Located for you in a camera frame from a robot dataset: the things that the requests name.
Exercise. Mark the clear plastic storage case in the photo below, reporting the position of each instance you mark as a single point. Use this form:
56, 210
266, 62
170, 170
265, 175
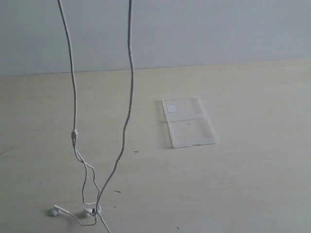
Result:
183, 122

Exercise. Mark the white wired earphones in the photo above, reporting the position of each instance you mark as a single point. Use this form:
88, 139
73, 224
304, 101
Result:
96, 211

